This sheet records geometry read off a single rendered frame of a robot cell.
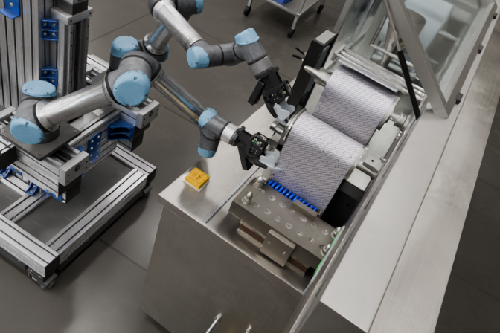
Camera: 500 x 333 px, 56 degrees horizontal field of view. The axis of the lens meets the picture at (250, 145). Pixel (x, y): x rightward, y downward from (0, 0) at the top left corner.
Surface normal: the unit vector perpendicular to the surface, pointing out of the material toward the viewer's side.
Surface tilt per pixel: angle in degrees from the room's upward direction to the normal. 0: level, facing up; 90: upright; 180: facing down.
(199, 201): 0
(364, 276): 0
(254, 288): 90
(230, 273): 90
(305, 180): 90
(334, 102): 92
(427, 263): 0
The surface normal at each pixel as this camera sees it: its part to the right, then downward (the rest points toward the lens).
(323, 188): -0.50, 0.47
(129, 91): 0.20, 0.63
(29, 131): -0.04, 0.72
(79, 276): 0.27, -0.72
